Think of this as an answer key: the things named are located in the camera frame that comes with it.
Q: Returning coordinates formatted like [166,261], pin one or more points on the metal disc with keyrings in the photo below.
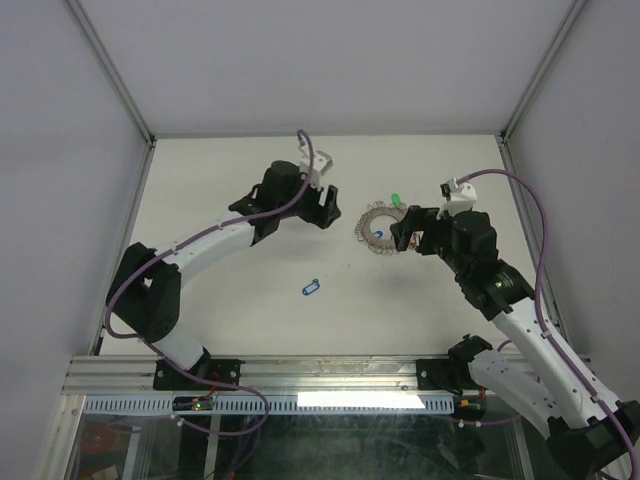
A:
[378,216]

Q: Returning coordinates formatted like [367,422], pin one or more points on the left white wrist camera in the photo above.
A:
[322,163]

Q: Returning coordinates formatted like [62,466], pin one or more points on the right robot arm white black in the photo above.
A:
[585,425]

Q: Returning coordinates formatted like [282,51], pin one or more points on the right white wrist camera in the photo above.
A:
[459,197]

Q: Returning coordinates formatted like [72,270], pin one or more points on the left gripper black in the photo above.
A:
[318,214]

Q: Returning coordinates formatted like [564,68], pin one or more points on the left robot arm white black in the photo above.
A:
[146,290]

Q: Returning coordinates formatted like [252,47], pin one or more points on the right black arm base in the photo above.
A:
[451,373]

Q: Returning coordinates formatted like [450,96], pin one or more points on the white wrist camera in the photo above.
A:
[459,197]
[322,163]

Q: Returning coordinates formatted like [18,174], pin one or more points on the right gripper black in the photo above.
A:
[418,219]

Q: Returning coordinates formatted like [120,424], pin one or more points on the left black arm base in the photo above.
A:
[219,375]

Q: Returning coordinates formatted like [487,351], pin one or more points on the aluminium rail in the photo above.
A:
[134,374]

